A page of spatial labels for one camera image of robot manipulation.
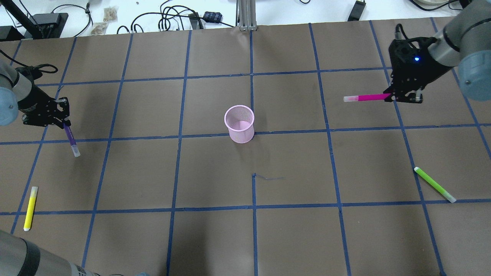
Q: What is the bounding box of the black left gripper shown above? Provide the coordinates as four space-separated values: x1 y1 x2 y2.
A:
22 97 71 129

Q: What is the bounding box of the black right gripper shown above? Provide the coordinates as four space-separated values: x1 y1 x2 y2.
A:
383 37 451 103

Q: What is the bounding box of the pink highlighter pen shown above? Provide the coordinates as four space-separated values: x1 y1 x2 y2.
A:
343 93 386 102

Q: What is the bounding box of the purple highlighter pen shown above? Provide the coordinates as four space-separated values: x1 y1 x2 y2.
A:
63 123 81 158

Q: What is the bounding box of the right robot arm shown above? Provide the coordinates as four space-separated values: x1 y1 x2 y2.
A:
384 0 491 104

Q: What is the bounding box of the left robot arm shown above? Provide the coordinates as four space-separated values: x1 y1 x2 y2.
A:
0 51 71 129

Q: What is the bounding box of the pink mesh cup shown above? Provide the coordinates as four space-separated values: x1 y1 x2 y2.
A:
224 105 255 144

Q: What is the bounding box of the black power adapter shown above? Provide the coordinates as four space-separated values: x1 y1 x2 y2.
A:
347 0 366 21

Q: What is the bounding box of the green highlighter pen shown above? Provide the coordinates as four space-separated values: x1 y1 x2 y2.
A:
413 166 456 203

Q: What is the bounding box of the yellow highlighter pen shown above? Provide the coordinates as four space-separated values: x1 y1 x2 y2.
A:
23 186 38 231

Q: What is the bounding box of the aluminium frame post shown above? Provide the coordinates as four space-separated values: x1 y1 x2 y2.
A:
236 0 257 31

